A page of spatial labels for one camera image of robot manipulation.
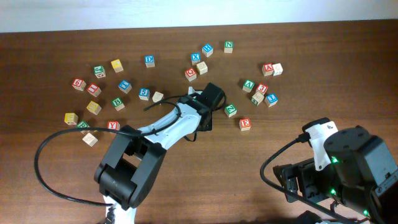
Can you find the red E block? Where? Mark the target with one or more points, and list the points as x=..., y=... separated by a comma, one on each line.
x=245, y=124

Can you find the red Q block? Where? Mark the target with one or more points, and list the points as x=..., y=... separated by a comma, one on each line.
x=190, y=74

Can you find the plain wooden block bottom left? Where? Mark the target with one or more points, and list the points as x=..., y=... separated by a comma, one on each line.
x=90, y=139

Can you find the blue block left middle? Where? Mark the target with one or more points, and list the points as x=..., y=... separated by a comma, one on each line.
x=125, y=86

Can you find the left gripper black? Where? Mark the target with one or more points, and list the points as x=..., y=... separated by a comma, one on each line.
x=206, y=117

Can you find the blue X block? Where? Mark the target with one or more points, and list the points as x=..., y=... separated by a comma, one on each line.
x=195, y=58

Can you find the green Z block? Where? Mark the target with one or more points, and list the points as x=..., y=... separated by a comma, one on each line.
x=230, y=110

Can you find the green J block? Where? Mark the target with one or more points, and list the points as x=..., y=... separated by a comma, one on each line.
x=99, y=71

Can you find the blue 5 block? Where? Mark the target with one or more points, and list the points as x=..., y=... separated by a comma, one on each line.
x=144, y=94

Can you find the green 4 block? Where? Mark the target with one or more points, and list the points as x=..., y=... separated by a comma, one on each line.
x=257, y=98

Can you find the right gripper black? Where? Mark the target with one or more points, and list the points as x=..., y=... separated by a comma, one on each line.
x=289, y=182

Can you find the red 6 block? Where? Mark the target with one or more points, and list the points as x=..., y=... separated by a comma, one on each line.
x=79, y=84

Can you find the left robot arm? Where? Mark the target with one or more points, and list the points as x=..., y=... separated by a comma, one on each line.
x=130, y=166

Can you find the red Y block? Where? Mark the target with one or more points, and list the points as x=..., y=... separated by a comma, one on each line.
x=114, y=125

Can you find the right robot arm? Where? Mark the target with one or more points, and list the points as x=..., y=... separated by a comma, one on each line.
x=350, y=167

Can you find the blue D block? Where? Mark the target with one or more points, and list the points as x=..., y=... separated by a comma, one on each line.
x=149, y=61

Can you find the green E block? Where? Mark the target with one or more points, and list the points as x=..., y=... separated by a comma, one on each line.
x=83, y=124

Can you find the yellow W block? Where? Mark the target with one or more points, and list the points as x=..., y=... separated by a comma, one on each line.
x=71, y=118

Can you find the red A block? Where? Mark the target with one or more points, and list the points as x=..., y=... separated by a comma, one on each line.
x=267, y=69

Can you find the wooden block red side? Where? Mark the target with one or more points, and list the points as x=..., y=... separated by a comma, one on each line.
x=157, y=96

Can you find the green B block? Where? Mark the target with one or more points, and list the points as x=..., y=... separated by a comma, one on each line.
x=118, y=104

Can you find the plain wooden block by X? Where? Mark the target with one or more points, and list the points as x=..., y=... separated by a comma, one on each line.
x=202, y=68

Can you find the green A block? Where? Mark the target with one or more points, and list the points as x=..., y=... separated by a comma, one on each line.
x=248, y=86

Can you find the yellow block top left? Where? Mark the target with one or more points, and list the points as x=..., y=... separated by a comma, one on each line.
x=117, y=65

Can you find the blue H block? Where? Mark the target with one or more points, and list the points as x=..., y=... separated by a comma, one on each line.
x=207, y=50

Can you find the green N block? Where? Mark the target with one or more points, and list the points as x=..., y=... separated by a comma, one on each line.
x=228, y=47

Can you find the yellow block left middle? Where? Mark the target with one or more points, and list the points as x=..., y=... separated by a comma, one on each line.
x=93, y=107

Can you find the red 3 block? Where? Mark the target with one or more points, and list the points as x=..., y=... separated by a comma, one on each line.
x=261, y=88

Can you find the red 1 block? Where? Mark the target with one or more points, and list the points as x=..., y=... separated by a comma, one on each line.
x=94, y=90

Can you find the plain wooden block by A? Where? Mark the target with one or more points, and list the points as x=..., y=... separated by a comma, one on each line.
x=277, y=69

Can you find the blue L block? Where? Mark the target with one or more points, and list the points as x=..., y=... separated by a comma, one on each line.
x=271, y=100

